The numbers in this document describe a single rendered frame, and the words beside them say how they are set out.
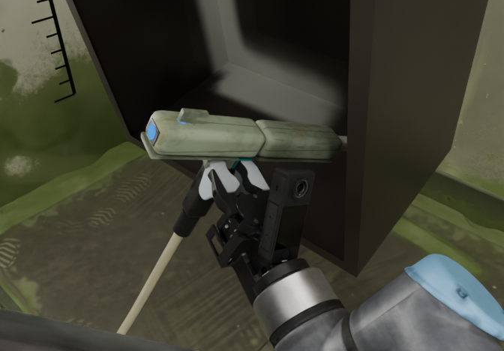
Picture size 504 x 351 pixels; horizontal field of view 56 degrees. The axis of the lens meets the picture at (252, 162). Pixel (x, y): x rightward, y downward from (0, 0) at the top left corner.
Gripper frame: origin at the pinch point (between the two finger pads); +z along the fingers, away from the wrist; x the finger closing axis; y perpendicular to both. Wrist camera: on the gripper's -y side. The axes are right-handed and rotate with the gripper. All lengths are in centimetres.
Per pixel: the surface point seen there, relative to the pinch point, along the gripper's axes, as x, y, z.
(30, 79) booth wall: -1, 54, 80
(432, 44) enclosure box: 17.3, -23.9, -4.9
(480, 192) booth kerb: 102, 18, 0
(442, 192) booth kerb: 102, 27, 7
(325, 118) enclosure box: 40.9, 8.3, 17.6
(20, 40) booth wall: -4, 44, 84
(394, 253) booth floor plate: 79, 40, -3
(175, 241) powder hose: -1.0, 18.0, -2.3
